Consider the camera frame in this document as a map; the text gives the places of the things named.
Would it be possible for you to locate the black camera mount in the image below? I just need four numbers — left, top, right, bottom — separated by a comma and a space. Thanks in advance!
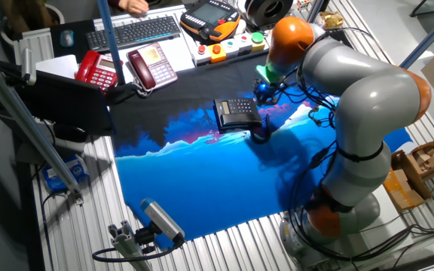
133, 221, 157, 255

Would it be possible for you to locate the white box red button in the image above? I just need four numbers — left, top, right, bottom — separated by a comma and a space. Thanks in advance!
192, 43, 212, 68
235, 32, 255, 56

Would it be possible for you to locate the blue black printed cloth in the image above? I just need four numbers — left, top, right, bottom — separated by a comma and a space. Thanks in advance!
105, 50, 414, 251

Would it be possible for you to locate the metal frame pole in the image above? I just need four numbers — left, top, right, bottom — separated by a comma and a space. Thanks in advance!
309, 0, 327, 18
398, 2, 434, 71
96, 0, 127, 87

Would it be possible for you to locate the short aluminium profile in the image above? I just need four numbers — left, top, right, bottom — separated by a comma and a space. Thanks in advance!
107, 220, 152, 271

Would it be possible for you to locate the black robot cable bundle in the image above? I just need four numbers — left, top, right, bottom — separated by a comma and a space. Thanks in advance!
288, 142, 434, 264

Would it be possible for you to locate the orange black teach pendant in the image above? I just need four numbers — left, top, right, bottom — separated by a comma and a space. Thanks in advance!
179, 0, 242, 43

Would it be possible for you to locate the yellow box green button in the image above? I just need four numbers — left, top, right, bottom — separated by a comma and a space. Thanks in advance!
249, 31, 267, 53

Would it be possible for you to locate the grey coiled phone cord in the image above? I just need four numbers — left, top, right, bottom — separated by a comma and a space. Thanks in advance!
132, 81, 154, 98

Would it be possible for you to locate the black computer keyboard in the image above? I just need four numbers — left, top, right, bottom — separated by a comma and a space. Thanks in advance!
85, 15, 182, 53

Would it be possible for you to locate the red telephone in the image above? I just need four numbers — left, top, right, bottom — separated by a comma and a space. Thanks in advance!
75, 50, 124, 95

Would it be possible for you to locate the black camera cable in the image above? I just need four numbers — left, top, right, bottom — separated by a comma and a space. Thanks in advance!
91, 240, 182, 263

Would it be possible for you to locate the person hand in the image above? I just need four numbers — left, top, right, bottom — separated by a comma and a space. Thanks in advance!
118, 0, 150, 15

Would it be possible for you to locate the open brown cardboard box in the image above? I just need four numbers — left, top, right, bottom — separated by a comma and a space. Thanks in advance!
390, 137, 434, 200

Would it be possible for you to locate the black mouse pad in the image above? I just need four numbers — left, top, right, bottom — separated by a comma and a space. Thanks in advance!
49, 19, 96, 63

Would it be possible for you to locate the maroon silver telephone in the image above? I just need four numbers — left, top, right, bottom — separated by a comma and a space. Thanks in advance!
126, 41, 179, 93

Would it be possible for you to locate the black telephone handset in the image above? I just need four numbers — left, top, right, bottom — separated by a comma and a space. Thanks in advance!
219, 112, 262, 129

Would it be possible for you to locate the white paper sheet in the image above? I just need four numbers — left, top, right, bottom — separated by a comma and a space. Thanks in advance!
35, 54, 79, 80

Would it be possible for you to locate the black handset cord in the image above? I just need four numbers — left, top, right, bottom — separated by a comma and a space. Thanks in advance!
249, 114, 272, 145

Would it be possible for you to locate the long aluminium frame beam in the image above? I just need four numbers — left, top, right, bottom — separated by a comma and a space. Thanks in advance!
0, 52, 84, 206

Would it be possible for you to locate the silver camera blue end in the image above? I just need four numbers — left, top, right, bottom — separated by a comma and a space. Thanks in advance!
139, 198, 186, 245

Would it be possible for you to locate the blue packet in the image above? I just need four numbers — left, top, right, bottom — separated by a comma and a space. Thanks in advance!
41, 154, 90, 193

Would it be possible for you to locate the black telephone base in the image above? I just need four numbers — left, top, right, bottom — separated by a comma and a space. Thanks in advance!
212, 98, 263, 133

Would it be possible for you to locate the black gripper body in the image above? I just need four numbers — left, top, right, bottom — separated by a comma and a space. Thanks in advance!
253, 79, 283, 105

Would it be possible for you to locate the black laptop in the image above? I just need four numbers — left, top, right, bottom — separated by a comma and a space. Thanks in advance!
0, 59, 116, 137

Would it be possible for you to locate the orange box red button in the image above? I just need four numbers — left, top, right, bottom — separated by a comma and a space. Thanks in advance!
208, 43, 228, 64

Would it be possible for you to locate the flat tan cardboard box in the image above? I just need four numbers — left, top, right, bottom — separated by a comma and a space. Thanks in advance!
383, 169, 427, 211

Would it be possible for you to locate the silver cylinder camera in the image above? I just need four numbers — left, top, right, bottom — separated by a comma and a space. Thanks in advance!
20, 47, 37, 87

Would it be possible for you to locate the white box green button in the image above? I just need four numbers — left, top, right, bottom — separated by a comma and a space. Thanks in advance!
222, 37, 243, 59

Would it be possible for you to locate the black chair base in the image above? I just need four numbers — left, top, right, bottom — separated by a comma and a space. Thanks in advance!
408, 0, 434, 19

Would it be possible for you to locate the gold snack bag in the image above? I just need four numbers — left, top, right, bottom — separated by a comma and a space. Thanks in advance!
316, 11, 345, 30

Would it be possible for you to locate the grey computer mouse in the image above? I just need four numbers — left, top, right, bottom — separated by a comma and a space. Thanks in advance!
59, 29, 75, 49

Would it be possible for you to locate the white round bucket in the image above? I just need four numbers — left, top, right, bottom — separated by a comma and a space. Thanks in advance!
0, 2, 66, 47

